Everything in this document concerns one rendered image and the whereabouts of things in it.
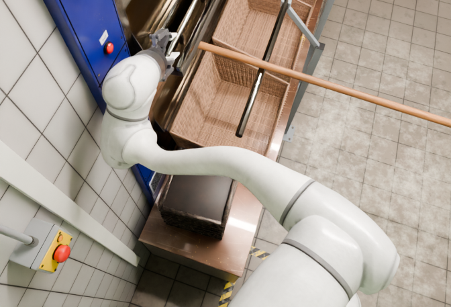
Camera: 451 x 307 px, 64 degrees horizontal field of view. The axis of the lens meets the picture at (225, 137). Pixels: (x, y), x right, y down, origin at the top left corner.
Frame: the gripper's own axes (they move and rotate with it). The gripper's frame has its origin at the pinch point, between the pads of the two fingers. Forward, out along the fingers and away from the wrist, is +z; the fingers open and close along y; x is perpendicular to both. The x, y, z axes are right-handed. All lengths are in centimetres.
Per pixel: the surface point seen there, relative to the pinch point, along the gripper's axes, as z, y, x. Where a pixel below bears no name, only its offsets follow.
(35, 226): -53, 27, -20
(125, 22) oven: -13.1, -10.0, -7.8
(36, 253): -58, 30, -19
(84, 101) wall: -31.4, 5.4, -14.1
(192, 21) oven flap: 16.1, -4.2, 3.5
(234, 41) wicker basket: 114, 26, 4
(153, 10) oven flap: 3.6, -10.3, -5.3
